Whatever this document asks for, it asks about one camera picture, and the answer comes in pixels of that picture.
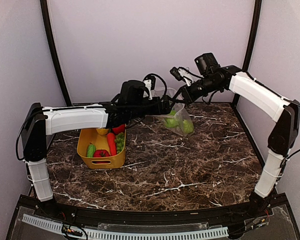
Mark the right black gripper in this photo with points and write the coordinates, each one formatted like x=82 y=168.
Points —
x=188 y=97

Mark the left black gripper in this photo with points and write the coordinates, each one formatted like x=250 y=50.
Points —
x=159 y=110

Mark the green cabbage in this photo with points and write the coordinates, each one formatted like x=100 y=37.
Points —
x=187 y=126
x=171 y=122

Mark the clear zip top bag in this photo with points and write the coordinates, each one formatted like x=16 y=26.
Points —
x=181 y=112

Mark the red tomato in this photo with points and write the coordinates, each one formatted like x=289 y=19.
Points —
x=101 y=153

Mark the yellow plastic basket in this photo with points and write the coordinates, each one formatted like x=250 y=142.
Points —
x=91 y=136

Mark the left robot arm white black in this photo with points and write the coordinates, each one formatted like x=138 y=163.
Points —
x=135 y=100

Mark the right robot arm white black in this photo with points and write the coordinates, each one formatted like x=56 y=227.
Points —
x=284 y=112

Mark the red apple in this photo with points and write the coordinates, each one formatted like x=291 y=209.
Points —
x=119 y=129

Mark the green grapes bunch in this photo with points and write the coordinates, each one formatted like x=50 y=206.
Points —
x=119 y=142

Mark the orange carrot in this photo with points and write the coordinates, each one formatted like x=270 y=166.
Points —
x=111 y=143

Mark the yellow lemon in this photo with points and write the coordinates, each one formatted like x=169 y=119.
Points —
x=102 y=131

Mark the green cucumber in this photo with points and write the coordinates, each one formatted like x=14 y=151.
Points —
x=90 y=150

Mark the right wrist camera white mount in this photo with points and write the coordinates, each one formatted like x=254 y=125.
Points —
x=182 y=74

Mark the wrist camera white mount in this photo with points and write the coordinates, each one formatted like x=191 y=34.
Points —
x=149 y=82
x=182 y=74

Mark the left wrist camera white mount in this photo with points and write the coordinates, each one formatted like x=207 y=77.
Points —
x=149 y=82

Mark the black front rail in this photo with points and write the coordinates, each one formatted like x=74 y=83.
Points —
x=85 y=216

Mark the white slotted cable duct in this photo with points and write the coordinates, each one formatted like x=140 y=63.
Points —
x=107 y=231

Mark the left black frame post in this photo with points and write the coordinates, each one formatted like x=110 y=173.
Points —
x=53 y=51

